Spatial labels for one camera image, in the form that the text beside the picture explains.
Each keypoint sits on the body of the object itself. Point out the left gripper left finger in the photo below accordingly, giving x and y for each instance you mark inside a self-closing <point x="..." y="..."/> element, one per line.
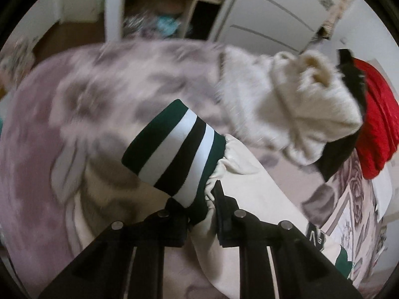
<point x="125" y="260"/>

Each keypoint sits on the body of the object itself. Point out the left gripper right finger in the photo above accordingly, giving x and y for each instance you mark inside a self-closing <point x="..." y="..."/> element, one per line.
<point x="279" y="261"/>

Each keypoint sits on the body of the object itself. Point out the green white varsity jacket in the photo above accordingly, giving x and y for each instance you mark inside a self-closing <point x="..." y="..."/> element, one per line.
<point x="181" y="155"/>

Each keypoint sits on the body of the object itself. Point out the white quilted floral mat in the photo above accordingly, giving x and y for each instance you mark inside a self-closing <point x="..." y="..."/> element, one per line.
<point x="353" y="219"/>

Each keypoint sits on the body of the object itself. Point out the black garment on bed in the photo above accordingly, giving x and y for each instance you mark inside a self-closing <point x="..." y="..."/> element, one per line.
<point x="349" y="109"/>

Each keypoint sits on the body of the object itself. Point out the red folded duvet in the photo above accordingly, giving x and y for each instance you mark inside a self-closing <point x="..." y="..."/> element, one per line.
<point x="378" y="140"/>

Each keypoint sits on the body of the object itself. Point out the cream fluffy garment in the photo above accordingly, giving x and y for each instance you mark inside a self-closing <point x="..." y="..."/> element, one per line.
<point x="281" y="102"/>

